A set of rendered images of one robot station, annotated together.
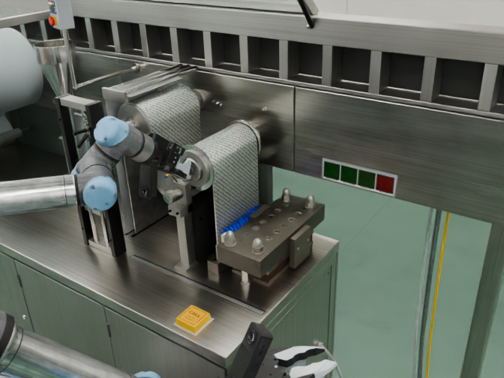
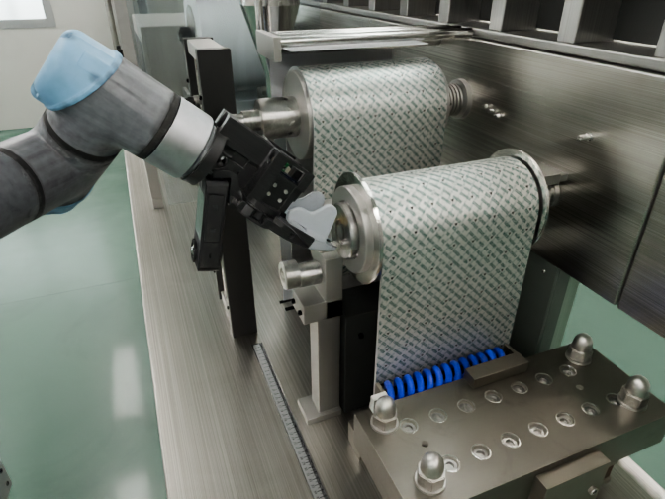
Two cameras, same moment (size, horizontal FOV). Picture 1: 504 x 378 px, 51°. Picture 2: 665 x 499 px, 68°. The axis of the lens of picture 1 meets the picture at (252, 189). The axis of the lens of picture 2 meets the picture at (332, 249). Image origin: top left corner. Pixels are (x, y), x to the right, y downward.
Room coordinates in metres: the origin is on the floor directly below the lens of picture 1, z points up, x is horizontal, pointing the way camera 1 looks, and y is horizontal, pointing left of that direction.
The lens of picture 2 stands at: (0.96, -0.11, 1.55)
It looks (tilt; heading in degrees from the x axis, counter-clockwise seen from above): 30 degrees down; 32
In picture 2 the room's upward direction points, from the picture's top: straight up
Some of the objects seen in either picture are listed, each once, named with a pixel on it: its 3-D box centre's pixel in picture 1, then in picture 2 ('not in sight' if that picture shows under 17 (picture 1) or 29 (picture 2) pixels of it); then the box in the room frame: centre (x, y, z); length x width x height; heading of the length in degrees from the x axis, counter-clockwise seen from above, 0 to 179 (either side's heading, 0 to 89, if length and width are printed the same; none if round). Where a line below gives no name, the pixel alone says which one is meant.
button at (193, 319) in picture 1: (193, 319); not in sight; (1.17, 0.18, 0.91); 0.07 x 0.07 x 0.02; 54
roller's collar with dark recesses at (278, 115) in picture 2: (126, 129); (276, 118); (1.58, 0.39, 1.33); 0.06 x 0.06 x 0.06; 54
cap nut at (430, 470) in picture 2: (257, 244); (431, 468); (1.33, -0.01, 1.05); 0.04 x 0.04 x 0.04
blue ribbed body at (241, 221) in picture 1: (242, 221); (448, 373); (1.51, 0.03, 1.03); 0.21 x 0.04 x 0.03; 144
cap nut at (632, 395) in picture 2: (310, 200); (636, 389); (1.59, -0.20, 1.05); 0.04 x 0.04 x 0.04
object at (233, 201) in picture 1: (238, 204); (448, 334); (1.53, 0.05, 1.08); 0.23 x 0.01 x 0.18; 144
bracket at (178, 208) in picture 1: (181, 226); (316, 339); (1.45, 0.22, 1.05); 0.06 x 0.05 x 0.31; 144
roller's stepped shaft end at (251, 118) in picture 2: not in sight; (239, 122); (1.54, 0.42, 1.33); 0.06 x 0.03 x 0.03; 144
